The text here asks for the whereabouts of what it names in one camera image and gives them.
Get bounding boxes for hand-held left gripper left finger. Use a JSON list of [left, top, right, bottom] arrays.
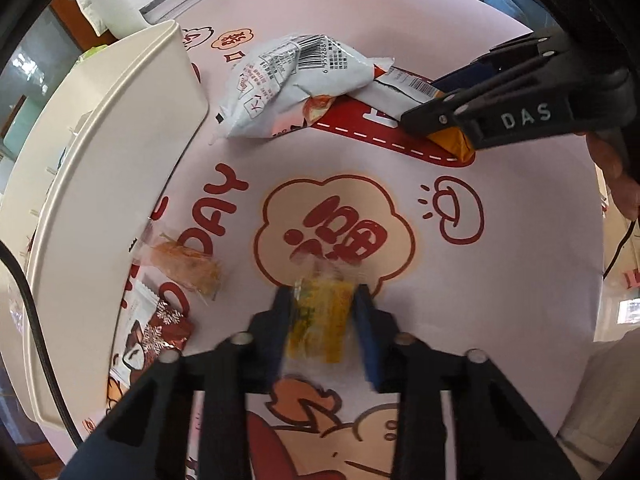
[[60, 285, 297, 480]]

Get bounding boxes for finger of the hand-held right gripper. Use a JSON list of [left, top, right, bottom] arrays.
[[432, 29, 571, 93], [400, 54, 572, 138]]

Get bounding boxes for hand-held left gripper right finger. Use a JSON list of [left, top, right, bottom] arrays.
[[353, 284, 581, 480]]

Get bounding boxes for white and orange packet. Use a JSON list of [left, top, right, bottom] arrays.
[[370, 65, 477, 167]]

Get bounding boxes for clear-wrapped yellow snack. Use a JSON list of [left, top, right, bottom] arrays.
[[284, 255, 369, 365]]

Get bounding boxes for white plastic storage box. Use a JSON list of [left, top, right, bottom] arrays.
[[0, 20, 209, 432]]

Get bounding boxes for person's right hand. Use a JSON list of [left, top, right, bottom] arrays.
[[586, 129, 640, 222]]

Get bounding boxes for red snowflake snack packet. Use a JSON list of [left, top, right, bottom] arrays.
[[106, 279, 197, 387]]

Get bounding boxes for clear-wrapped orange snack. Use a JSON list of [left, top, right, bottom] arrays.
[[131, 232, 224, 305]]

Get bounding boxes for pink printed tablecloth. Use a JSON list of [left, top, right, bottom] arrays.
[[50, 0, 617, 480]]

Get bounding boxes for white grey barcode packet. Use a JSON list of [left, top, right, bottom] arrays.
[[209, 34, 394, 146]]

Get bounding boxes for green tissue pack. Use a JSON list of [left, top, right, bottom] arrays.
[[75, 44, 109, 69]]

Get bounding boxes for glass-door wooden cabinet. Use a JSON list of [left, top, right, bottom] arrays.
[[0, 4, 87, 197]]

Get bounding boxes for thin black cable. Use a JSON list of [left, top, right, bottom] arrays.
[[602, 216, 640, 282]]

